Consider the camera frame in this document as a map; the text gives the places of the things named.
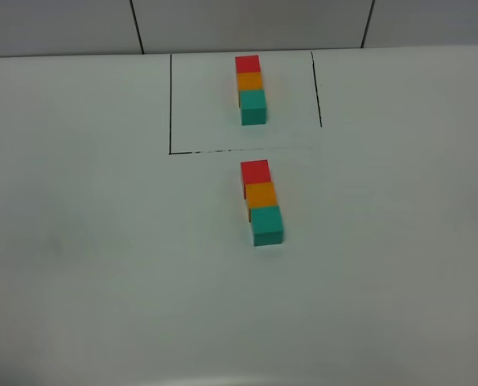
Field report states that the green template block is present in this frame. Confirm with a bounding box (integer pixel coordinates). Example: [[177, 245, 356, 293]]
[[239, 89, 267, 125]]

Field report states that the orange template block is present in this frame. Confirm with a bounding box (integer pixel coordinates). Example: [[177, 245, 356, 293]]
[[237, 72, 264, 92]]

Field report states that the red template block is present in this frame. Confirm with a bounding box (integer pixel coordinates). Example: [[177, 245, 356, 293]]
[[235, 55, 261, 74]]

